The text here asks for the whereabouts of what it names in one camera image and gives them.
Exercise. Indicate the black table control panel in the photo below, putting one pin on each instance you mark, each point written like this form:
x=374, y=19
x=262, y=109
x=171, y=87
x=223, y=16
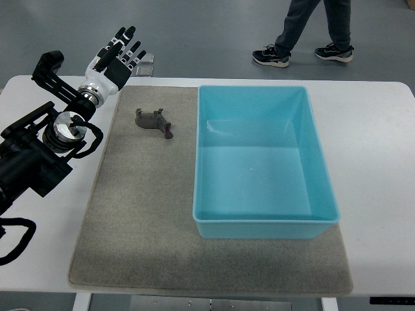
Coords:
x=389, y=300

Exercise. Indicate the grey felt mat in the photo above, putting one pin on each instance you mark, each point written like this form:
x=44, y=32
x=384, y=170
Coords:
x=139, y=233

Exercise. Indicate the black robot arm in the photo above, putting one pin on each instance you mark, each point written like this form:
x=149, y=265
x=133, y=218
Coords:
x=37, y=148

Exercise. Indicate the lower floor marker plate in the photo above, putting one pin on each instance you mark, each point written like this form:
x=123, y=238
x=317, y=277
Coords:
x=144, y=71

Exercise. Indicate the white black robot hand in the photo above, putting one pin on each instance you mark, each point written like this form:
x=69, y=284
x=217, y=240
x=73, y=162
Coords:
x=111, y=68

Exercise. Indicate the metal table base plate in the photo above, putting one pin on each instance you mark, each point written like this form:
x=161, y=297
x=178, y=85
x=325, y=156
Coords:
x=143, y=302

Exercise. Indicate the brown toy hippo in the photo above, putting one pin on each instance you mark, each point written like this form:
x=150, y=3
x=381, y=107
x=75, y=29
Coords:
x=154, y=120

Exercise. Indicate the blue plastic box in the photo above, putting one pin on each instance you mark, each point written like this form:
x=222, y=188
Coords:
x=260, y=171

